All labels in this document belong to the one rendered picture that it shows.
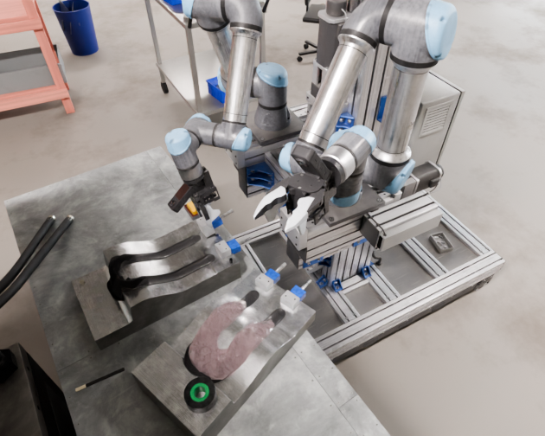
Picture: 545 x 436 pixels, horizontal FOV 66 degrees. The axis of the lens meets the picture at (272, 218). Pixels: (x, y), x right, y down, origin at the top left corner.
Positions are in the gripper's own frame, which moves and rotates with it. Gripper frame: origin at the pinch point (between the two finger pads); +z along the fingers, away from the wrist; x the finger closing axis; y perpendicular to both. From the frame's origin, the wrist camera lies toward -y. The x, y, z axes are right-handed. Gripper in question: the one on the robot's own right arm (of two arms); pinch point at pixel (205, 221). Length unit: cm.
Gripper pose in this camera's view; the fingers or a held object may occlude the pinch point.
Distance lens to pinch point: 149.6
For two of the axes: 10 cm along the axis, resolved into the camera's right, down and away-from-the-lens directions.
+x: -5.4, -5.0, 6.8
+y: 8.2, -5.0, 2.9
